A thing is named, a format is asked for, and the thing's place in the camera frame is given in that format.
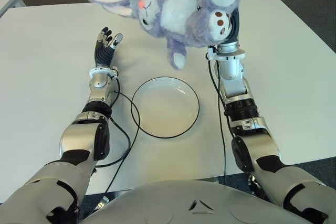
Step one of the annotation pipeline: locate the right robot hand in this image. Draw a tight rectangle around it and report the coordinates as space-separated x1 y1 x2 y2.
219 7 241 45

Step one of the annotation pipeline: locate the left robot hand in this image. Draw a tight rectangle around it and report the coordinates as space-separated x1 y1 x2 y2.
93 26 123 67

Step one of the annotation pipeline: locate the purple plush bunny doll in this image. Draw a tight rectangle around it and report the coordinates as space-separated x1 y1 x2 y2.
83 0 247 70

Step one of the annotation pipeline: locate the white plate with black rim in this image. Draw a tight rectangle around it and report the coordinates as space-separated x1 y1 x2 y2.
130 76 201 138

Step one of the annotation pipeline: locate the grey robot torso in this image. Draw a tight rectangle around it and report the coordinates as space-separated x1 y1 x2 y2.
78 179 297 224

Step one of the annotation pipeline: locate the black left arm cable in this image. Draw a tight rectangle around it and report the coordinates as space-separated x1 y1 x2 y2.
96 118 132 168
103 77 142 198

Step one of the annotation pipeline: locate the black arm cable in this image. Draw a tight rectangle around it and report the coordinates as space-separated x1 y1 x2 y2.
96 118 132 168
103 77 142 198
207 50 228 184

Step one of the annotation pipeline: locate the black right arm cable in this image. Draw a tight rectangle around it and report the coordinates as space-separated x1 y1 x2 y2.
207 50 228 184

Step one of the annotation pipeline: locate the silver metal bracket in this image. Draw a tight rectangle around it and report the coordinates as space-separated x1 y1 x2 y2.
91 196 110 211

